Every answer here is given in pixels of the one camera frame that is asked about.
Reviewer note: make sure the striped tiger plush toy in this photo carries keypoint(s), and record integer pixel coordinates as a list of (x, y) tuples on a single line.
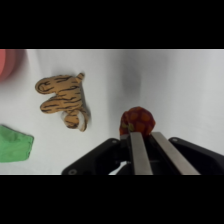
[(63, 98)]

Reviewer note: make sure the pink bowl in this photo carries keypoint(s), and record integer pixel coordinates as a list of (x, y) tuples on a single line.
[(8, 63)]

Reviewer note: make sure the green cloth toy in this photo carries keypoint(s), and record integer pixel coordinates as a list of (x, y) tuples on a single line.
[(15, 146)]

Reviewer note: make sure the red ball with orange dots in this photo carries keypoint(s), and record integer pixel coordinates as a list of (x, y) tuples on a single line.
[(138, 120)]

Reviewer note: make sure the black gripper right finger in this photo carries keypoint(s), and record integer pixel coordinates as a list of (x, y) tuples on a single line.
[(173, 156)]

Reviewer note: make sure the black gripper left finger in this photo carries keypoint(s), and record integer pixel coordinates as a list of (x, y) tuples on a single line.
[(140, 155)]

